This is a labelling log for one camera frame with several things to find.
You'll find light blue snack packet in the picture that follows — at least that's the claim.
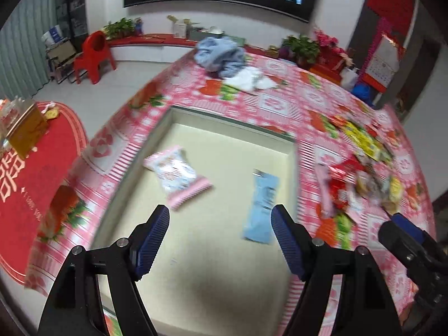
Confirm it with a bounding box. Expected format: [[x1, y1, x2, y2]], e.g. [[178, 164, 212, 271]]
[[243, 170, 279, 244]]

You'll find white crispy cranberry snack packet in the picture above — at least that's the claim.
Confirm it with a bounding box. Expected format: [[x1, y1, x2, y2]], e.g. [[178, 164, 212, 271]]
[[143, 146, 213, 210]]

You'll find yellow cake in clear wrapper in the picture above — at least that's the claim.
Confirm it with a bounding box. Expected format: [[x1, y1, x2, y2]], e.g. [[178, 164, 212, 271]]
[[381, 175, 403, 215]]

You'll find red checked snack packet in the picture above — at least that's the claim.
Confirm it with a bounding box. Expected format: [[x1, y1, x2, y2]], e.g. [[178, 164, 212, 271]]
[[327, 155, 365, 212]]

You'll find pink strawberry tablecloth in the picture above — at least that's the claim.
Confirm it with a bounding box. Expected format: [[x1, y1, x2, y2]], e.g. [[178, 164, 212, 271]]
[[25, 53, 435, 335]]

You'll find yellow flat snack bag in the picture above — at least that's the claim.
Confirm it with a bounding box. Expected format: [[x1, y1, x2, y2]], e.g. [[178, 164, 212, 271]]
[[342, 122, 382, 162]]

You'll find pale pink snack packet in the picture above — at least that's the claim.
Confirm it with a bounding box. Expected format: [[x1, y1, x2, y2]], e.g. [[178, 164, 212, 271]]
[[314, 164, 336, 219]]

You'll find red round floor mat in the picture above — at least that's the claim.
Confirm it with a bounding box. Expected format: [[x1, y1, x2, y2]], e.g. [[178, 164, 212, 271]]
[[1, 102, 87, 284]]

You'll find shallow cream tray box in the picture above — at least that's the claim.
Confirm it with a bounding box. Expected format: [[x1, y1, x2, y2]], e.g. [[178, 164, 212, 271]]
[[93, 107, 296, 335]]

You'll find white gift bag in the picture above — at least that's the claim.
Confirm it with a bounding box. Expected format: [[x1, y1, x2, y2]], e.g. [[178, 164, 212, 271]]
[[340, 66, 359, 92]]

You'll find red gift box with flowers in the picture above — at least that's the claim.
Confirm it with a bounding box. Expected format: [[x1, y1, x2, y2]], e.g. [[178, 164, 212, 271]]
[[310, 27, 353, 84]]

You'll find green potted plant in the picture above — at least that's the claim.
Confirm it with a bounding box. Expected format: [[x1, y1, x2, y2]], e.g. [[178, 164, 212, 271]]
[[279, 34, 320, 70]]

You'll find white crumpled cloth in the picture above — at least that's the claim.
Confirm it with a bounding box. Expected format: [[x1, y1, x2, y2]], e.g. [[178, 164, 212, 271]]
[[223, 66, 278, 94]]

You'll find blue crumpled cloth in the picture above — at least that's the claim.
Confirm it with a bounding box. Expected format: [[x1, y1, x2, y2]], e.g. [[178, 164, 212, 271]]
[[194, 36, 245, 78]]

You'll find red plastic chair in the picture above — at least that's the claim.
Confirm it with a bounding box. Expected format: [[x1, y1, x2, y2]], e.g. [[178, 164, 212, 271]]
[[73, 31, 116, 84]]

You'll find small green plant left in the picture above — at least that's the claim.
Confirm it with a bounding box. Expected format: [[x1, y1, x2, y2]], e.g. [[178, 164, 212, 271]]
[[102, 17, 136, 39]]

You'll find wall calendar red border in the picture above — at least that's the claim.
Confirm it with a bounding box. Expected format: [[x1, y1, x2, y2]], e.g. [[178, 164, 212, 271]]
[[359, 17, 405, 93]]

